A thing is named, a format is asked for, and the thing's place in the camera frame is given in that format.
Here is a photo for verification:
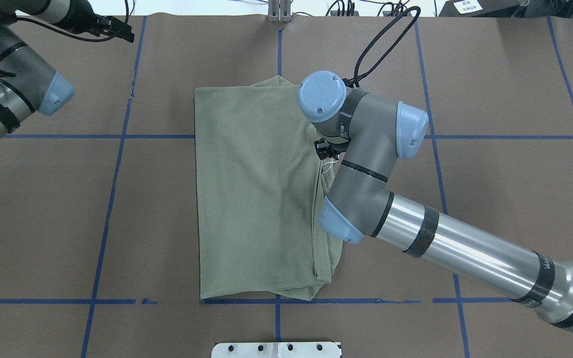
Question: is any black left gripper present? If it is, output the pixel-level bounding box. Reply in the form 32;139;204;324
58;0;135;43

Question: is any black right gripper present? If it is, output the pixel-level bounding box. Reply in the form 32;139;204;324
314;131;351;161

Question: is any olive green long-sleeve shirt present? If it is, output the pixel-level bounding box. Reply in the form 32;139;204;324
194;76;343;301

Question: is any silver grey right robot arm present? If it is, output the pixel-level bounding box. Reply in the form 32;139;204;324
296;71;573;332

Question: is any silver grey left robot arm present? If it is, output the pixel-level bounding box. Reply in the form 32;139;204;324
0;0;136;139

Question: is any white paper hang tag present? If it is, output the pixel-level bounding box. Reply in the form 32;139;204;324
320;157;340;175

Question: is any dark box with white label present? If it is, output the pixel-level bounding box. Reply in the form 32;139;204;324
437;0;522;18

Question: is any aluminium frame post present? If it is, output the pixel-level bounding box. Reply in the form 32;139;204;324
266;0;292;23

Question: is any black cables bundle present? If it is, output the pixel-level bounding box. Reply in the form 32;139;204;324
325;0;411;17

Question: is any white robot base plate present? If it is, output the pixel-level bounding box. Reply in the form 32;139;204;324
211;342;343;358

